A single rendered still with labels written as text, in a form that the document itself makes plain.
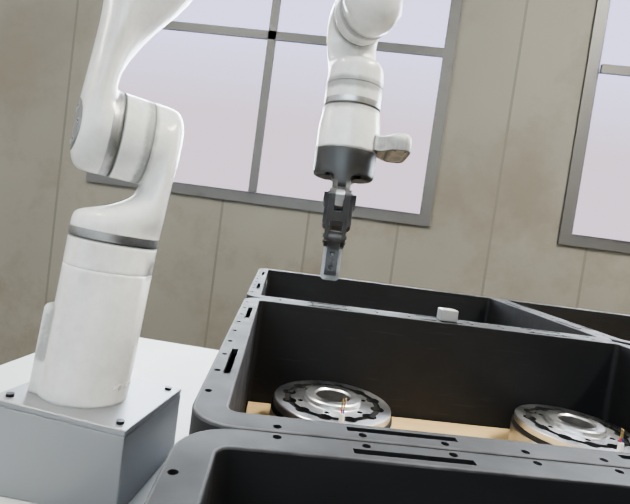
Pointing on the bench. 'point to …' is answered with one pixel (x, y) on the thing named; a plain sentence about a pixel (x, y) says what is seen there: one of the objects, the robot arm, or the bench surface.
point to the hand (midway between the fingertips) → (330, 265)
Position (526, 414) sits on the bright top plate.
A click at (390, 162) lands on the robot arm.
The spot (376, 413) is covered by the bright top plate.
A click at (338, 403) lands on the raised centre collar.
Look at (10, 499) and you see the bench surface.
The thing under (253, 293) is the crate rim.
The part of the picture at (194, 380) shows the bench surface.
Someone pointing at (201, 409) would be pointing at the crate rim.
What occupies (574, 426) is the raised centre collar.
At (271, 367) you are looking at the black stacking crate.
